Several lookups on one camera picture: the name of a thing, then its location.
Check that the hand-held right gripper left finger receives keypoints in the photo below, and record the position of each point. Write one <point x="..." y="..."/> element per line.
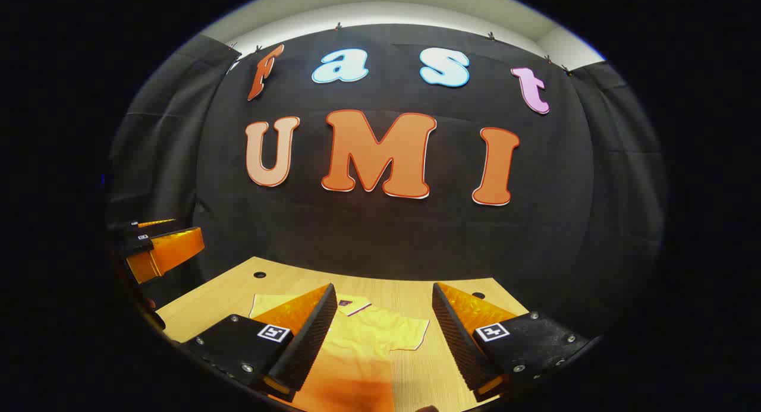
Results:
<point x="312" y="340"/>

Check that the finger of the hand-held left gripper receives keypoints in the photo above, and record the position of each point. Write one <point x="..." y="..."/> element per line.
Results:
<point x="131" y="226"/>
<point x="169" y="251"/>

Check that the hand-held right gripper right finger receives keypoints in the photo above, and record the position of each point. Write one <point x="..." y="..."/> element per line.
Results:
<point x="461" y="340"/>

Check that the orange T-shirt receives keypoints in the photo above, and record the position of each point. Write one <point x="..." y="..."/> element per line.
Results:
<point x="368" y="335"/>

